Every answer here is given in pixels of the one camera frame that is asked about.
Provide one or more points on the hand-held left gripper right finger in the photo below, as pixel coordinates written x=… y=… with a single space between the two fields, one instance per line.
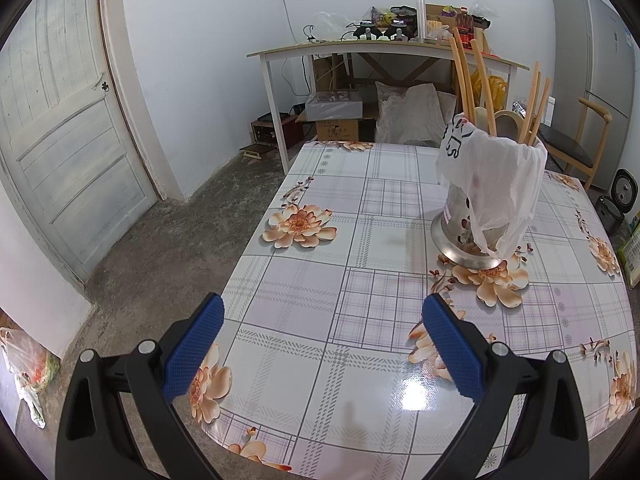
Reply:
x=452 y=350

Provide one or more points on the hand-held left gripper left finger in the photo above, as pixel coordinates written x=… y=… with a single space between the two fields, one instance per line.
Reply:
x=195 y=350

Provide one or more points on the steel utensil holder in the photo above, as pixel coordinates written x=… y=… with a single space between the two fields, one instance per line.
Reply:
x=457 y=230

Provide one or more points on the floral plaid tablecloth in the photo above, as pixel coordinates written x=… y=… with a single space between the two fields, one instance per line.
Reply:
x=380 y=310

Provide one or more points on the plastic bag with vegetables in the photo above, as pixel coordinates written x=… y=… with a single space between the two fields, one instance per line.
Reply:
x=30 y=375

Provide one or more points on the white plastic bag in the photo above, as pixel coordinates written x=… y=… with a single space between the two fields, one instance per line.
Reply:
x=505 y=175

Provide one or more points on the black rice cooker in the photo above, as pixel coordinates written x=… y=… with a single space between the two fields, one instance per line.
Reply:
x=620 y=200

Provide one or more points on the wooden chair with black seat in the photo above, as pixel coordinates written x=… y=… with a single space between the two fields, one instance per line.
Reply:
x=565 y=147

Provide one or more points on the brown wooden box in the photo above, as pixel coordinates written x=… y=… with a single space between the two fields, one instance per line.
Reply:
x=275 y=130

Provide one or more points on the white woven sack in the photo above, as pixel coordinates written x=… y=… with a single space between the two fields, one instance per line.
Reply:
x=410 y=115

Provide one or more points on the printed cardboard box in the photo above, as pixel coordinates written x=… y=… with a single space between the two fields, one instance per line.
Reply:
x=336 y=131

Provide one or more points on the white door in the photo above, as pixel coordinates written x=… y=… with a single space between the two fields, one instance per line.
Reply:
x=65 y=135

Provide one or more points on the white bottle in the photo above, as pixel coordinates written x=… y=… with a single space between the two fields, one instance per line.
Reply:
x=551 y=110

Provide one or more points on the yellow plastic bag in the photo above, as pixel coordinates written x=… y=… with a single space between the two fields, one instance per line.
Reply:
x=495 y=90

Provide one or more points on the plastic wrapped white box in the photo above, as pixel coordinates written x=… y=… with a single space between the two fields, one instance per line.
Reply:
x=332 y=105

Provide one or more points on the silver refrigerator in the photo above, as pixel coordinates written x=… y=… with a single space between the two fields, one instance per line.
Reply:
x=600 y=70

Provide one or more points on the white desk with wooden top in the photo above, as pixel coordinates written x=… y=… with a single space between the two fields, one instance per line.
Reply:
x=350 y=49

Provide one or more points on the cooking oil bottle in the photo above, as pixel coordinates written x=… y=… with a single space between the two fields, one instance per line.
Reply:
x=465 y=27

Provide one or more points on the stack of clear cups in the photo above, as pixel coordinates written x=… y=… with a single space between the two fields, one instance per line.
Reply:
x=422 y=20

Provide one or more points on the open cardboard box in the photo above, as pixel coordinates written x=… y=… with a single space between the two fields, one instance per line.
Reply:
x=440 y=15

